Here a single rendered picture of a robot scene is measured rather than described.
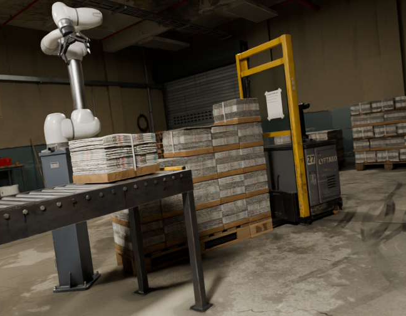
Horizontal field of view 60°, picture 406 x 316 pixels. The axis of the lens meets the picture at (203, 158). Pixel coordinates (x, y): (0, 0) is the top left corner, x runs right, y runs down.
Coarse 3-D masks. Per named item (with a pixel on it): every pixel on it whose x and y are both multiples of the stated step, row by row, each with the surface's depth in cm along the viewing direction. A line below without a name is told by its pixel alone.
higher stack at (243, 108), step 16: (224, 112) 338; (240, 112) 325; (256, 112) 336; (240, 128) 324; (256, 128) 334; (256, 160) 334; (256, 176) 334; (256, 208) 332; (256, 224) 332; (272, 224) 343
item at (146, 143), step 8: (136, 136) 189; (144, 136) 194; (152, 136) 199; (136, 144) 189; (144, 144) 194; (152, 144) 199; (144, 152) 193; (152, 152) 202; (144, 160) 194; (152, 160) 199
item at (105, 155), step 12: (72, 144) 186; (84, 144) 180; (96, 144) 174; (108, 144) 174; (120, 144) 180; (72, 156) 188; (84, 156) 182; (96, 156) 176; (108, 156) 174; (120, 156) 180; (84, 168) 183; (96, 168) 177; (108, 168) 173; (120, 168) 180
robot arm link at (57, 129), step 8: (48, 120) 251; (56, 120) 251; (64, 120) 254; (48, 128) 250; (56, 128) 251; (64, 128) 253; (72, 128) 257; (48, 136) 251; (56, 136) 251; (64, 136) 254; (72, 136) 259
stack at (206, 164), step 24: (192, 168) 296; (216, 168) 311; (240, 168) 323; (216, 192) 308; (240, 192) 322; (120, 216) 273; (144, 216) 270; (216, 216) 307; (240, 216) 322; (120, 240) 282; (144, 240) 270; (168, 240) 281; (240, 240) 321; (120, 264) 295; (168, 264) 280
